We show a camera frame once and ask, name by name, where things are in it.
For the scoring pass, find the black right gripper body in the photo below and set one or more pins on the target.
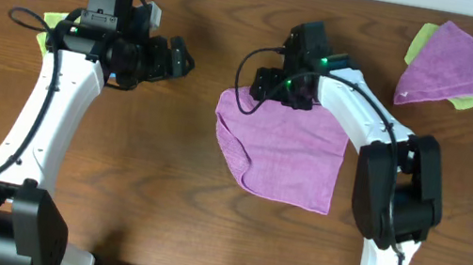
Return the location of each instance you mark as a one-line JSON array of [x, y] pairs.
[[272, 79]]

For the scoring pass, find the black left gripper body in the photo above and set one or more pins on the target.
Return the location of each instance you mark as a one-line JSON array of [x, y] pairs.
[[172, 59]]

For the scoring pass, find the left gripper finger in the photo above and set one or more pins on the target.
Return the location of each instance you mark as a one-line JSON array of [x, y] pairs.
[[181, 69], [179, 53]]

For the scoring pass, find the purple microfiber cloth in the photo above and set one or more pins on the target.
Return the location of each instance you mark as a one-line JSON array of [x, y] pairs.
[[282, 154]]

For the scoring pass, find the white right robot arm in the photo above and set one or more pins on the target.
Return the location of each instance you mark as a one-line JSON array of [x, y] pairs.
[[398, 184]]

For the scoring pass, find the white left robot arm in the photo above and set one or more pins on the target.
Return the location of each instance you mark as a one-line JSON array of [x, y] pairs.
[[107, 43]]

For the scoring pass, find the yellow-green folded cloth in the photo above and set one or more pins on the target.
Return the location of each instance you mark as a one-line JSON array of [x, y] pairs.
[[52, 19]]

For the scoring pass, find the light green cloth under purple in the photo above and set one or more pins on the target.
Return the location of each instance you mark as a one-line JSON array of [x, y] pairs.
[[421, 39]]

